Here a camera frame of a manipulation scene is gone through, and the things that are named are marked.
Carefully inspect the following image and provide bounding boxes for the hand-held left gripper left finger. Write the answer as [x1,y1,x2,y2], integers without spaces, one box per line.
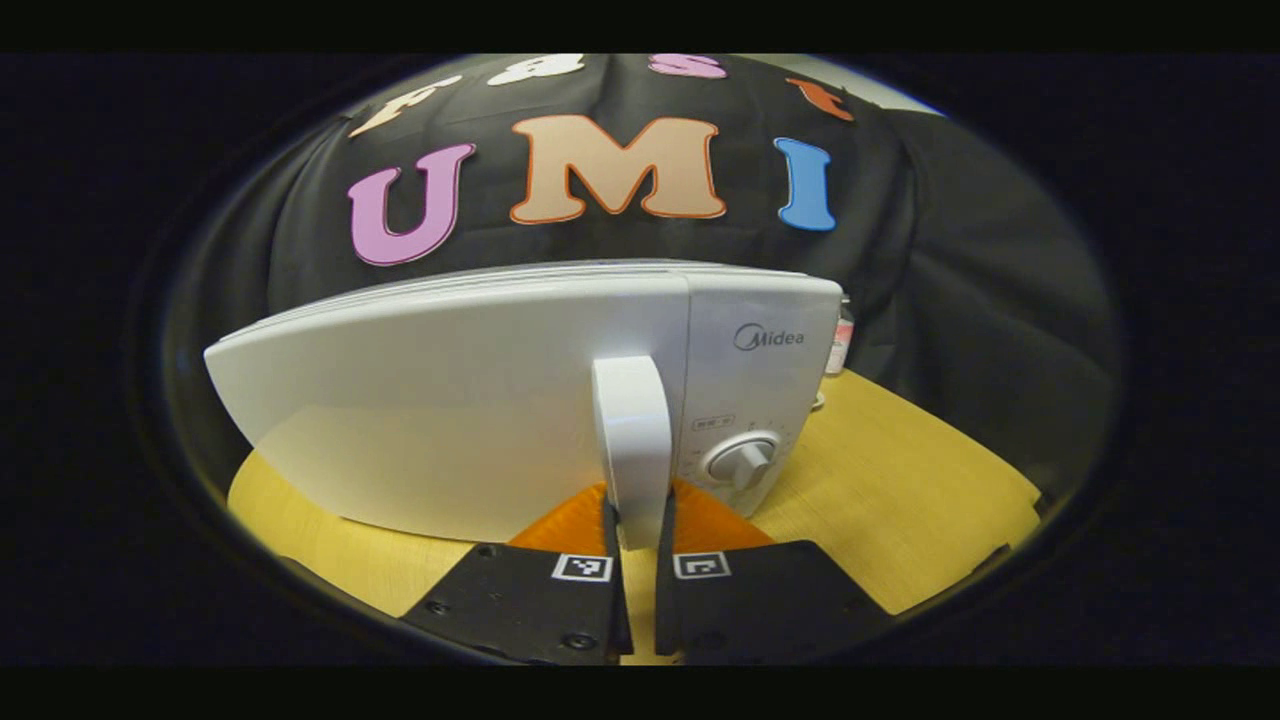
[400,482,633,666]

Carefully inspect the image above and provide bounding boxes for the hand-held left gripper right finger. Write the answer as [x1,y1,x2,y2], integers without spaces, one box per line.
[655,480,896,666]

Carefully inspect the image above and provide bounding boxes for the small clear bottle pink label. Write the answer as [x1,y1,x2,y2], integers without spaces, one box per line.
[828,297,855,376]

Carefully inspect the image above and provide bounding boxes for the white microwave oven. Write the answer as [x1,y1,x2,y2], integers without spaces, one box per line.
[203,260,844,549]

